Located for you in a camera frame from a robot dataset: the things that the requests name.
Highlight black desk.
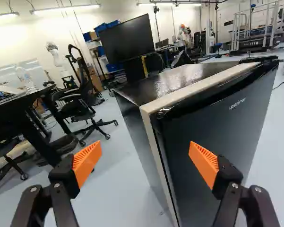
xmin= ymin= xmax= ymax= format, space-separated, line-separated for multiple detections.
xmin=0 ymin=83 xmax=79 ymax=167

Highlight black mini fridge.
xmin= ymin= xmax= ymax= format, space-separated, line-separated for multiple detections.
xmin=112 ymin=55 xmax=280 ymax=227

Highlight white robot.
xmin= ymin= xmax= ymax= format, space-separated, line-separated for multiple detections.
xmin=46 ymin=41 xmax=73 ymax=88

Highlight large black monitor on stand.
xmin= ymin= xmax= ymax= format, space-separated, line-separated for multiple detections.
xmin=98 ymin=13 xmax=164 ymax=82

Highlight black office chair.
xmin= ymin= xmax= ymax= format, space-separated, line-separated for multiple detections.
xmin=51 ymin=44 xmax=119 ymax=147
xmin=0 ymin=134 xmax=29 ymax=196

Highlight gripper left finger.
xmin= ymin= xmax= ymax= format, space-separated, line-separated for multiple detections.
xmin=10 ymin=140 xmax=103 ymax=227

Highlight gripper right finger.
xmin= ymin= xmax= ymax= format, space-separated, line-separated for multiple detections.
xmin=188 ymin=141 xmax=281 ymax=227

